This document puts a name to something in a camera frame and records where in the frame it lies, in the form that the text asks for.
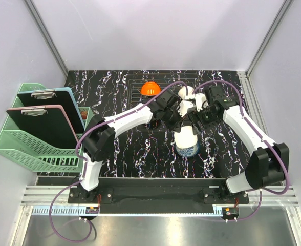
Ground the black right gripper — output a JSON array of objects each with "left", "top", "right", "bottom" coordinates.
[{"left": 187, "top": 104, "right": 221, "bottom": 135}]

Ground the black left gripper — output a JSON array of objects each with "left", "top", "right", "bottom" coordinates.
[{"left": 162, "top": 107, "right": 187, "bottom": 133}]

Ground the white bowl dark blue outside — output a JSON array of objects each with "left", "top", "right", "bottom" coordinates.
[{"left": 174, "top": 126, "right": 199, "bottom": 158}]

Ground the orange bowl white inside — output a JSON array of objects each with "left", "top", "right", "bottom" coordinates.
[{"left": 140, "top": 81, "right": 161, "bottom": 96}]

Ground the red patterned bowl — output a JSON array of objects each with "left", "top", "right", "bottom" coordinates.
[{"left": 79, "top": 110, "right": 88, "bottom": 120}]

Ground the yellow floral scalloped bowl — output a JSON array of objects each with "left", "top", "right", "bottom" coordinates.
[{"left": 178, "top": 86, "right": 194, "bottom": 100}]

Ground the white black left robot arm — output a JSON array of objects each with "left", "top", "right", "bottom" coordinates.
[{"left": 78, "top": 89, "right": 183, "bottom": 203}]

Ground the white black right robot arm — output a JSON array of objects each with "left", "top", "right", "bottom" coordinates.
[{"left": 187, "top": 86, "right": 289, "bottom": 203}]

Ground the black marble pattern mat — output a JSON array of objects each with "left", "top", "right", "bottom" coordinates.
[{"left": 65, "top": 70, "right": 250, "bottom": 178}]

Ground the blue edged black clipboard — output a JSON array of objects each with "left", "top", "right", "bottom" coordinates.
[{"left": 17, "top": 87, "right": 84, "bottom": 134}]

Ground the pink edged black clipboard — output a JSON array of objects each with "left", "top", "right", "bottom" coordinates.
[{"left": 7, "top": 105, "right": 78, "bottom": 149}]

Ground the green plastic file basket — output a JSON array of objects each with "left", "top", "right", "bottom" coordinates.
[{"left": 0, "top": 83, "right": 92, "bottom": 173}]

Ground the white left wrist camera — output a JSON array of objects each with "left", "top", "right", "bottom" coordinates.
[{"left": 177, "top": 100, "right": 195, "bottom": 117}]

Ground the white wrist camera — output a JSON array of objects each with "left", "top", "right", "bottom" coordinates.
[
  {"left": 195, "top": 93, "right": 208, "bottom": 112},
  {"left": 177, "top": 100, "right": 195, "bottom": 117}
]

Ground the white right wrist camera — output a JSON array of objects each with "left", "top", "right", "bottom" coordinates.
[{"left": 195, "top": 93, "right": 208, "bottom": 112}]

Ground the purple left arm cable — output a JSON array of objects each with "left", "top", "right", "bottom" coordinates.
[{"left": 49, "top": 81, "right": 192, "bottom": 243}]

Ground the grey wire dish rack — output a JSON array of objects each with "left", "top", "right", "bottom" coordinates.
[{"left": 126, "top": 73, "right": 201, "bottom": 118}]

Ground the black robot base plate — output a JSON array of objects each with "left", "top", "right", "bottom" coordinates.
[{"left": 68, "top": 186, "right": 249, "bottom": 204}]

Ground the aluminium frame rail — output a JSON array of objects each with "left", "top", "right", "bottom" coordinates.
[{"left": 21, "top": 186, "right": 298, "bottom": 217}]

